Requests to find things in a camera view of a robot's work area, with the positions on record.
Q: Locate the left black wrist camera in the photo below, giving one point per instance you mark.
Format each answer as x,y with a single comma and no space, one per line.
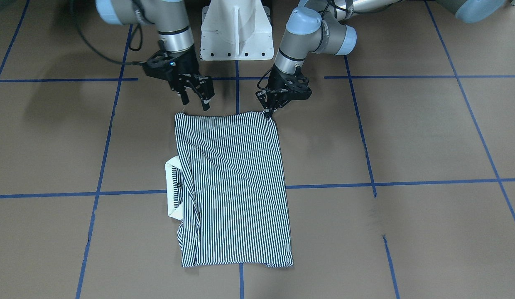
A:
296,87

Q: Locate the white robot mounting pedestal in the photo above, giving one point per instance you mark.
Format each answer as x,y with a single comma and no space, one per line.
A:
236,30

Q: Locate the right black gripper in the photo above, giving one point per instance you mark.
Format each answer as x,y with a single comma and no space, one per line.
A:
187,66

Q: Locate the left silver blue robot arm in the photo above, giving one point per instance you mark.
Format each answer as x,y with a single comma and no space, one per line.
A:
414,54

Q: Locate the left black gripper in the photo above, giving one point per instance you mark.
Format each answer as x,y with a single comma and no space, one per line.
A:
276,82

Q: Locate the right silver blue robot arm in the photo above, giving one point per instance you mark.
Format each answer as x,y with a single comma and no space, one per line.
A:
169,17

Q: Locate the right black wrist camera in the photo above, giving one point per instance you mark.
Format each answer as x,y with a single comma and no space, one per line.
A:
160,66

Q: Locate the blue white striped polo shirt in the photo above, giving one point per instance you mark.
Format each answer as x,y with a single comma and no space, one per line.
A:
226,187

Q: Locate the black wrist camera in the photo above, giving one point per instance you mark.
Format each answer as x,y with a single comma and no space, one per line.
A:
296,87
160,66

